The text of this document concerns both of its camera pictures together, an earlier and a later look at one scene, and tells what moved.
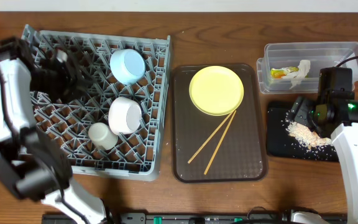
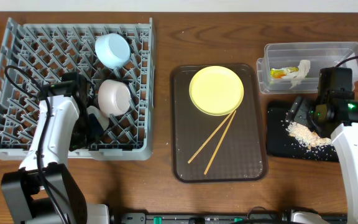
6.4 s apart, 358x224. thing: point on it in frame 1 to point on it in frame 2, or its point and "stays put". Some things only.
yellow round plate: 216,90 stays put
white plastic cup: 101,135 to 96,111
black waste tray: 281,143 stays put
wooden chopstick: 209,138 stays put
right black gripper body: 303,111 stays put
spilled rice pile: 307,137 stays put
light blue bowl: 127,65 to 112,50
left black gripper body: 66,73 to 84,130
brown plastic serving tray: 227,148 stays put
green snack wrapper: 280,73 stays put
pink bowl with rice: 124,116 to 114,97
